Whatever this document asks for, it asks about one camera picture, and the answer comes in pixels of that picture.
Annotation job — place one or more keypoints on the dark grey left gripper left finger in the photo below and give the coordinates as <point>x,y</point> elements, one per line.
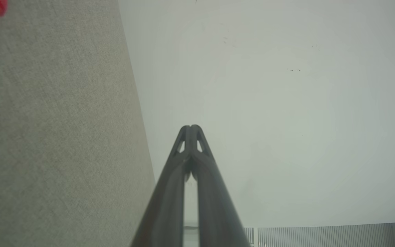
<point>165,206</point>

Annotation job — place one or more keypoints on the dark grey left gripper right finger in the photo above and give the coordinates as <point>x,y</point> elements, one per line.
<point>218,206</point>

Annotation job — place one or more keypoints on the white ribbed panel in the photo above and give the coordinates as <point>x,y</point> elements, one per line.
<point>321,236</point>

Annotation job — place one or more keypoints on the grey fabric sofa cushion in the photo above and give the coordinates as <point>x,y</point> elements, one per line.
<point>53,130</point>

